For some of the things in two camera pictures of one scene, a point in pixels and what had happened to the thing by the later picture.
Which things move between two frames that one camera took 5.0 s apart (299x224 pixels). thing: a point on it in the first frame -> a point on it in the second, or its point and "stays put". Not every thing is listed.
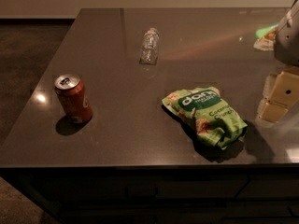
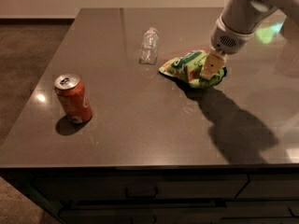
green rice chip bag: [215, 121] -> [190, 66]
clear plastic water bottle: [149, 53] stays put
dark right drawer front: [277, 186] stays put
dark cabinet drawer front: [138, 187] stays put
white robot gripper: [289, 39] -> [226, 39]
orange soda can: [74, 97] stays put
